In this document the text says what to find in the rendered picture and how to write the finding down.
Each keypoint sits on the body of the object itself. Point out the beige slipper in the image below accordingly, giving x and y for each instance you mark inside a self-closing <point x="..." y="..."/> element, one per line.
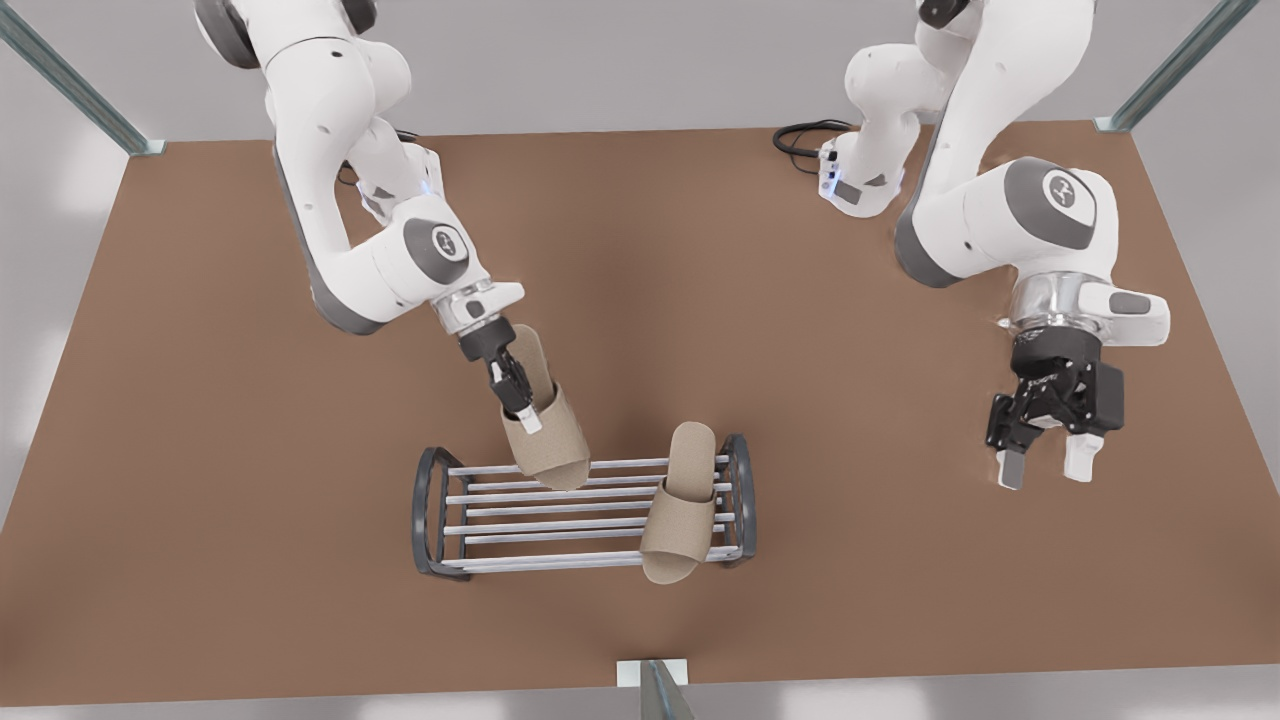
<point x="682" y="510"/>
<point x="548" y="430"/>

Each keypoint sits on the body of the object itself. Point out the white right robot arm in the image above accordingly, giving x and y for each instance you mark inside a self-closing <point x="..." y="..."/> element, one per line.
<point x="330" y="130"/>

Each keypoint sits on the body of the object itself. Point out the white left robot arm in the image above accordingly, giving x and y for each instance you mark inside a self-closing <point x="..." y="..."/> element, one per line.
<point x="985" y="205"/>

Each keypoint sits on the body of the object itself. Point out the dark metal shoe rack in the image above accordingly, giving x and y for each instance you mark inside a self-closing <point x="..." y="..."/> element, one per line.
<point x="585" y="515"/>

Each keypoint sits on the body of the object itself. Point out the silver frame post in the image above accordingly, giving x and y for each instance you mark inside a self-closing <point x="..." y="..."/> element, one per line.
<point x="70" y="80"/>
<point x="1175" y="65"/>
<point x="658" y="690"/>

